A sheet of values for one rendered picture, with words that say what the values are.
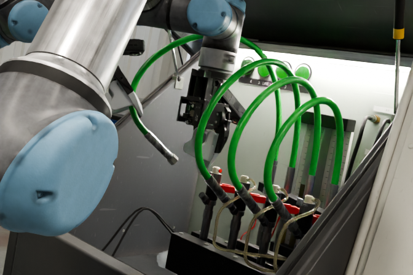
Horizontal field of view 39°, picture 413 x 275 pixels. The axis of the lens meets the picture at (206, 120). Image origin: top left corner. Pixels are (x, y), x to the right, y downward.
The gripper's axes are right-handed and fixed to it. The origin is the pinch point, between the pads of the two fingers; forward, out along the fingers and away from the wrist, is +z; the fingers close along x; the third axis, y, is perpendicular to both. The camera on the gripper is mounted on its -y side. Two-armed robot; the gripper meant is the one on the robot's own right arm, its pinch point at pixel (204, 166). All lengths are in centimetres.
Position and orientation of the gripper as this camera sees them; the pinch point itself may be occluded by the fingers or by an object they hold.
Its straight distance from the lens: 123.4
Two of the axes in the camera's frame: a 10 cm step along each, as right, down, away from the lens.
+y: -6.8, -0.9, -7.3
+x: 7.1, 1.7, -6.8
